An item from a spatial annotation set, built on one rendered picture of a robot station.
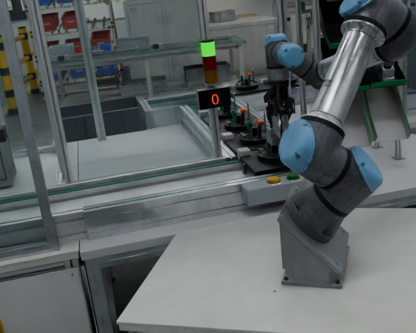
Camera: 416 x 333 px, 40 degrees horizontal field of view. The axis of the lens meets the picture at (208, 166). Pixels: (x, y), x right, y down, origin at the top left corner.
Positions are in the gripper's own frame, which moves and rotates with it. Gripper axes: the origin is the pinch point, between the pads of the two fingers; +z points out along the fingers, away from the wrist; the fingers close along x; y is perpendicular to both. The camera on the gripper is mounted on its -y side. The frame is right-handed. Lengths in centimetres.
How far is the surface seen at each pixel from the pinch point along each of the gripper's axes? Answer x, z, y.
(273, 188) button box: -9.8, 12.5, 18.6
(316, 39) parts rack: 19.4, -30.3, -9.4
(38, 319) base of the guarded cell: -92, 43, 17
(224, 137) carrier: -11.5, 9.3, -39.4
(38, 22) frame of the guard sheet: -76, -48, -21
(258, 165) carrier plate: -8.9, 10.3, -0.5
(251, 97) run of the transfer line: 26, 13, -123
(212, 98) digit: -19.8, -13.2, -15.5
